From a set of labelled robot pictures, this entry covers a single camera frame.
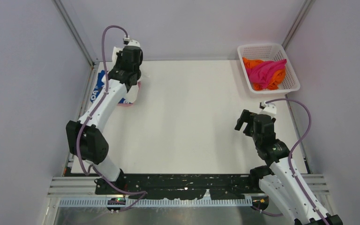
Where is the white printed t-shirt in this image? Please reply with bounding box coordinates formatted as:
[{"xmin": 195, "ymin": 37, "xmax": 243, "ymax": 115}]
[{"xmin": 101, "ymin": 45, "xmax": 143, "ymax": 105}]

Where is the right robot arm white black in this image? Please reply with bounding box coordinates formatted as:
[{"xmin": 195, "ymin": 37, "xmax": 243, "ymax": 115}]
[{"xmin": 234, "ymin": 110, "xmax": 343, "ymax": 225}]

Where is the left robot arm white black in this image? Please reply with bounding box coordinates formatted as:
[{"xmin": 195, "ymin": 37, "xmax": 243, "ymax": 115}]
[{"xmin": 66, "ymin": 41, "xmax": 143, "ymax": 194}]

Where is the folded blue printed t-shirt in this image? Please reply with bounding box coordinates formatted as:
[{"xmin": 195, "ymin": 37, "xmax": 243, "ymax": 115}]
[{"xmin": 90, "ymin": 70, "xmax": 131, "ymax": 105}]

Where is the orange t-shirt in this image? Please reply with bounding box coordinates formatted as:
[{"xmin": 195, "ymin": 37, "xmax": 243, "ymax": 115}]
[{"xmin": 242, "ymin": 57, "xmax": 287, "ymax": 91}]

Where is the magenta t-shirt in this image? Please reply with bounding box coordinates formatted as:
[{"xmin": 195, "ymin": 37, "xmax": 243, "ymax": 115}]
[{"xmin": 248, "ymin": 59, "xmax": 287, "ymax": 90}]

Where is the white plastic basket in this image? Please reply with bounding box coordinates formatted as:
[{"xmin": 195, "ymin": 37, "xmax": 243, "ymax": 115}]
[{"xmin": 237, "ymin": 43, "xmax": 300, "ymax": 95}]

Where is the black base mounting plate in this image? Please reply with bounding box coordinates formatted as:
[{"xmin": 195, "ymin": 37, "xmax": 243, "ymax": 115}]
[{"xmin": 95, "ymin": 173, "xmax": 262, "ymax": 201}]

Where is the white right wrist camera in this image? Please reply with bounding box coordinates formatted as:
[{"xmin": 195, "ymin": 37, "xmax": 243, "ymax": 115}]
[{"xmin": 258, "ymin": 102, "xmax": 277, "ymax": 118}]

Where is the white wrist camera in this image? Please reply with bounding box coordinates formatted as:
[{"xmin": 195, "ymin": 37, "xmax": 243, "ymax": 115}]
[
  {"xmin": 258, "ymin": 102, "xmax": 277, "ymax": 118},
  {"xmin": 123, "ymin": 37, "xmax": 141, "ymax": 48}
]

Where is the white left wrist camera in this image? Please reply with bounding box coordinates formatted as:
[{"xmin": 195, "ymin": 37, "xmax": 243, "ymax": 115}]
[{"xmin": 123, "ymin": 37, "xmax": 141, "ymax": 48}]

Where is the white slotted cable duct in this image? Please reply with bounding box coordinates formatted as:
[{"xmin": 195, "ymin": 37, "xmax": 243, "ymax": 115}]
[{"xmin": 59, "ymin": 196, "xmax": 253, "ymax": 208}]

